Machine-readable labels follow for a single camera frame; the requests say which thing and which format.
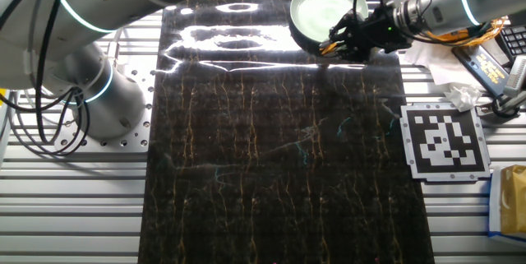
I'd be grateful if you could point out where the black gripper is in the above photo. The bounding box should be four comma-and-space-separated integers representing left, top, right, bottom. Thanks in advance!
321, 5, 413, 63

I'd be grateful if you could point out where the pale green plate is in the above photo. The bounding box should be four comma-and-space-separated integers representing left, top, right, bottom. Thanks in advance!
289, 0, 370, 45

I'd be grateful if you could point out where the white paper towel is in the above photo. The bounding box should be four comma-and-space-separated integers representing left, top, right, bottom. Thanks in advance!
404, 35, 494, 88

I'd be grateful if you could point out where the orange wicker basket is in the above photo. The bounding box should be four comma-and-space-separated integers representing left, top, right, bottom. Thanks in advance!
427, 16, 506, 48

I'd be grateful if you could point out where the crumpled white tissue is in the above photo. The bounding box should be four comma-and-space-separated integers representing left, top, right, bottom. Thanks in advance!
443, 85, 482, 113

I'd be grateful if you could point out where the dark device with yellow print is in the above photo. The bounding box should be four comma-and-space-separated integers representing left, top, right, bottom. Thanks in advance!
451, 44, 510, 99

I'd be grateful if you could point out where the black white marker board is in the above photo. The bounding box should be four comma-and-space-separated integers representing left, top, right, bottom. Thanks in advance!
399, 102, 492, 183

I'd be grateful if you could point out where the black keyboard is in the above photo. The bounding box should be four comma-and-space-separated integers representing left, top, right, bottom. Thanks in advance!
495, 23, 526, 66

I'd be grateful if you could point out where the black marble pattern mat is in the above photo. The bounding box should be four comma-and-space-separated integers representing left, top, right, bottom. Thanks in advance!
137, 0, 436, 264

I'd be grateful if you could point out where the black camera cable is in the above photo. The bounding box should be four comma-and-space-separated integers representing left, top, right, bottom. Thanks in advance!
491, 90, 526, 119

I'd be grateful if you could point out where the grey base cable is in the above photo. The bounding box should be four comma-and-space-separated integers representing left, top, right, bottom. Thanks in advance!
106, 29, 125, 67

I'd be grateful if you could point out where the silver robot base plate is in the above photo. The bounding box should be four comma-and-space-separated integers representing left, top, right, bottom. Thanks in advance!
54, 66, 156, 153

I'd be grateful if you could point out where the black base cable bundle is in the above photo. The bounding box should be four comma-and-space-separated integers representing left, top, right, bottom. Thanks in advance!
0, 0, 92, 156

